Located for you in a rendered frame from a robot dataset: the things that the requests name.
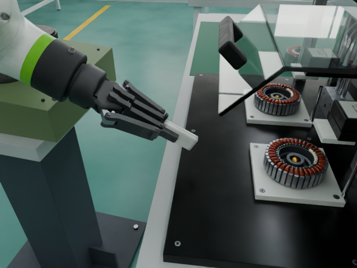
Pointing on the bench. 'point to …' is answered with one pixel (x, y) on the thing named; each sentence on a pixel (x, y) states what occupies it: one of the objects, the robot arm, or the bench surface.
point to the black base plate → (226, 190)
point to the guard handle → (236, 59)
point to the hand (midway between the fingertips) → (178, 135)
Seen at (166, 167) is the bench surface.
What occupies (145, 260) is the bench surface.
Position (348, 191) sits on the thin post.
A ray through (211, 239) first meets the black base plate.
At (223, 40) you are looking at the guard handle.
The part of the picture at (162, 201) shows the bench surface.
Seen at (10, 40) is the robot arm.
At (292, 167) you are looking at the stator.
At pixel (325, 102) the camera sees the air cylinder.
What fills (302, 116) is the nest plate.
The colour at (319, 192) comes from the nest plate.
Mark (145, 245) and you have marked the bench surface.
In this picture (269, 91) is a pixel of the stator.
